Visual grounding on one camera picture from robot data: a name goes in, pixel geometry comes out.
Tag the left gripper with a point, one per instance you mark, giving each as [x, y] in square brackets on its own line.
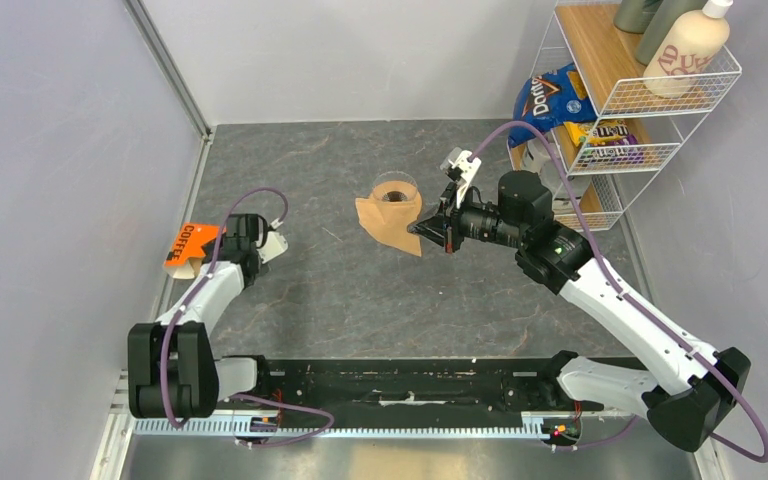
[252, 278]

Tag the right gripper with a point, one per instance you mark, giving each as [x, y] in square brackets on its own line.
[446, 228]

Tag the single brown paper filter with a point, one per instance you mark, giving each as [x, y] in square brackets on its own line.
[404, 241]

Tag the clear glass dripper cone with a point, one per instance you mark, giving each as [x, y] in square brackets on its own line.
[394, 187]

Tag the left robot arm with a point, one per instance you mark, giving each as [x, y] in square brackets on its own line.
[172, 370]

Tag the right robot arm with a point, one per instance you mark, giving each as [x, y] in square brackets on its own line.
[686, 386]

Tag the orange coffee filter box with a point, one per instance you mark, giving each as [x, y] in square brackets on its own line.
[190, 250]

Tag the blue doritos chip bag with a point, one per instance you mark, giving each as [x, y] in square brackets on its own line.
[550, 102]

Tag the yellow m&m candy bag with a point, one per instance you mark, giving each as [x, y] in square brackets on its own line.
[609, 141]

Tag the green pump bottle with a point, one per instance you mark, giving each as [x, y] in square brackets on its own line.
[662, 21]
[634, 16]

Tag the cream pump lotion bottle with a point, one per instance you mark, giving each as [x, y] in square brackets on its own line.
[692, 42]

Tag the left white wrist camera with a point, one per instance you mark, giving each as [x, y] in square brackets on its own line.
[272, 245]

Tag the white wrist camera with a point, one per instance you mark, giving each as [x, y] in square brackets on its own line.
[461, 166]
[272, 245]

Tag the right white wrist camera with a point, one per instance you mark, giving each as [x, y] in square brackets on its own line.
[461, 166]

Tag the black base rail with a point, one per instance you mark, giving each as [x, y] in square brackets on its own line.
[419, 393]

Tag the white wire shelf rack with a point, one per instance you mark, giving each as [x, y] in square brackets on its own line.
[603, 181]

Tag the aluminium frame post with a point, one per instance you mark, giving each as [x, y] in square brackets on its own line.
[164, 59]

